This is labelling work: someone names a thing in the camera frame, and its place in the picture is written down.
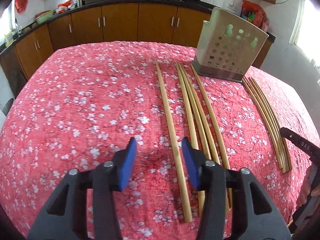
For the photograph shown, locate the lower wooden kitchen cabinets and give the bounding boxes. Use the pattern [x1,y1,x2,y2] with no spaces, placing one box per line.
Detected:
[0,2,273,98]

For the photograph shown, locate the black kitchen countertop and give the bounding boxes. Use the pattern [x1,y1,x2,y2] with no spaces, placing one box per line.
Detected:
[0,0,277,55]

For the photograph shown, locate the person's right hand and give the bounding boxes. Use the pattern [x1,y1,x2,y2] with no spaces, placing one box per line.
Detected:
[296,166,320,207]

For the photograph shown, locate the pink floral tablecloth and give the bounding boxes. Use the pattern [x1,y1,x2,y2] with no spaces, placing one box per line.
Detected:
[1,42,319,239]

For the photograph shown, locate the beige perforated utensil holder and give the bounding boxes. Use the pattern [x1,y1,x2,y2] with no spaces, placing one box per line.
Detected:
[193,7,268,83]

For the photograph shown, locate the red white bag on counter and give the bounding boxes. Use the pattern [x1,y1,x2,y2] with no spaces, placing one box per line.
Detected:
[56,0,76,14]

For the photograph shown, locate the red bag with condiment bottles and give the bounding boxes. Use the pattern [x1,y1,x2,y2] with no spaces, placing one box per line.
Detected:
[240,0,269,32]

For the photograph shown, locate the green bowl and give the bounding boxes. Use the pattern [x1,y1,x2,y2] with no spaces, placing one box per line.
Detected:
[35,10,55,24]

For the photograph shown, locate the red plastic bag on wall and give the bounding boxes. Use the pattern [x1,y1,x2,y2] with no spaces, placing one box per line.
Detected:
[15,0,28,14]

